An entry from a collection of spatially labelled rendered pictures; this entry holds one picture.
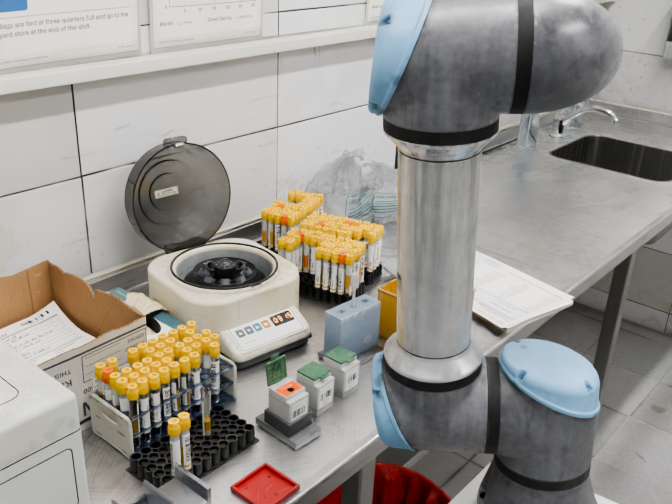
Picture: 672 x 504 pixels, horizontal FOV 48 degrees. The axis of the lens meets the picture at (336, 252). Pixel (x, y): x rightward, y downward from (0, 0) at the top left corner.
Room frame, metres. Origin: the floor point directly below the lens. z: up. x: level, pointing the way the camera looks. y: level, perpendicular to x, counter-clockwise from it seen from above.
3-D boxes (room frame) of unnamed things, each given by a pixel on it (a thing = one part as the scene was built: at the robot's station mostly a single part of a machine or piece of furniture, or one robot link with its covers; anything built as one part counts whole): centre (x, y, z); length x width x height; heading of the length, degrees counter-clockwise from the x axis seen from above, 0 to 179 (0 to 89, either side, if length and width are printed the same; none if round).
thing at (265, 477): (0.81, 0.08, 0.88); 0.07 x 0.07 x 0.01; 51
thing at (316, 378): (1.01, 0.02, 0.91); 0.05 x 0.04 x 0.07; 51
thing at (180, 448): (0.88, 0.19, 0.93); 0.17 x 0.09 x 0.11; 141
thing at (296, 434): (0.94, 0.06, 0.89); 0.09 x 0.05 x 0.04; 48
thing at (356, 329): (1.17, -0.04, 0.92); 0.10 x 0.07 x 0.10; 136
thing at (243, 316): (1.26, 0.19, 0.94); 0.30 x 0.24 x 0.12; 42
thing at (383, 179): (1.88, -0.13, 0.94); 0.20 x 0.17 x 0.14; 115
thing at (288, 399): (0.94, 0.06, 0.92); 0.05 x 0.04 x 0.06; 48
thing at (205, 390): (0.90, 0.18, 0.93); 0.01 x 0.01 x 0.10
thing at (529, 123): (2.57, -0.64, 0.97); 0.08 x 0.07 x 0.20; 144
